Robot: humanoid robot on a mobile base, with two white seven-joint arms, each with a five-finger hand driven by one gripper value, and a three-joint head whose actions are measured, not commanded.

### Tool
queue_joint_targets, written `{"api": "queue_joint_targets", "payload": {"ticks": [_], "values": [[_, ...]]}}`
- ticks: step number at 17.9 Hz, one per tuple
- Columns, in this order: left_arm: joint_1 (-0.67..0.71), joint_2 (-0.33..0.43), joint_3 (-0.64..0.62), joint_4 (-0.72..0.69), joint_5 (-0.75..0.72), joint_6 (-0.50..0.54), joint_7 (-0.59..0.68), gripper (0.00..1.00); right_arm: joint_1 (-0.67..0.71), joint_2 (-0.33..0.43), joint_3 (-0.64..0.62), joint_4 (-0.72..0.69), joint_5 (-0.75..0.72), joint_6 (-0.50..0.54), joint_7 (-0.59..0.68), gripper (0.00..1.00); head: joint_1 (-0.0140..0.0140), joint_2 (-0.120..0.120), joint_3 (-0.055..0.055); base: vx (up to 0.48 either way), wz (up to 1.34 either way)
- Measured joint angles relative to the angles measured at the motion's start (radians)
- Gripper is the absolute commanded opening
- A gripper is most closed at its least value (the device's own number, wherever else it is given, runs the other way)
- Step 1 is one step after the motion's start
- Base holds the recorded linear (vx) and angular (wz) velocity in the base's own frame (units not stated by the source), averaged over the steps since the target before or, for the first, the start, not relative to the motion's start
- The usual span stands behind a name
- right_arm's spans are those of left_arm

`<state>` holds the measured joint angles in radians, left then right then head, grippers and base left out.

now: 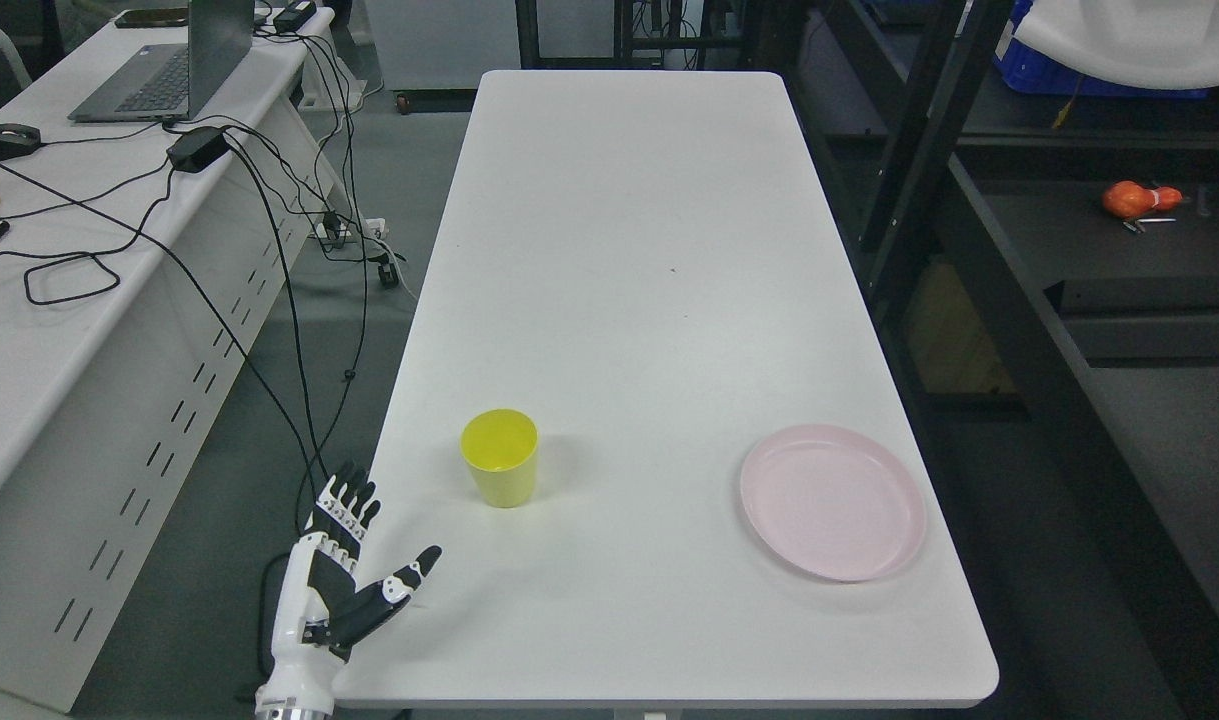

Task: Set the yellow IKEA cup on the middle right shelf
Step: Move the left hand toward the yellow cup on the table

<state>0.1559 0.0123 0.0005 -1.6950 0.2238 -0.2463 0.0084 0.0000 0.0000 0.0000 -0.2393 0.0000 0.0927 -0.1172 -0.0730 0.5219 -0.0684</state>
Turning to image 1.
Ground blue plastic crate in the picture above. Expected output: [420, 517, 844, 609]
[993, 1, 1210, 100]

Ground white power strip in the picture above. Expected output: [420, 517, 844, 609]
[311, 218, 388, 251]

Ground white side desk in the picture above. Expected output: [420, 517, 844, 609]
[0, 26, 347, 719]

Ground white cloth sheet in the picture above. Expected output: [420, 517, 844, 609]
[1013, 1, 1219, 90]

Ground pink plastic plate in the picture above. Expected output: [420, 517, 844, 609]
[740, 424, 928, 584]

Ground black looped cable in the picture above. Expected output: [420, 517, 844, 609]
[0, 160, 230, 307]

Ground yellow plastic cup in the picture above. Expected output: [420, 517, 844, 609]
[460, 407, 539, 509]

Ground black metal shelf rack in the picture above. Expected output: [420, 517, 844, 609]
[741, 1, 1219, 719]

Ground black computer mouse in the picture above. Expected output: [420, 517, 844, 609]
[0, 123, 45, 161]

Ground black power adapter brick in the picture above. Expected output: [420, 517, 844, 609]
[166, 125, 230, 174]

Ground white rectangular table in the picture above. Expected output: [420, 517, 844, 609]
[336, 69, 1000, 714]

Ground orange toy on shelf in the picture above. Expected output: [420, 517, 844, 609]
[1101, 179, 1185, 221]

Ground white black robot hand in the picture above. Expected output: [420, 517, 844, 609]
[254, 461, 442, 719]

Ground grey open laptop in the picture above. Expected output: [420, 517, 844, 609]
[68, 1, 254, 123]

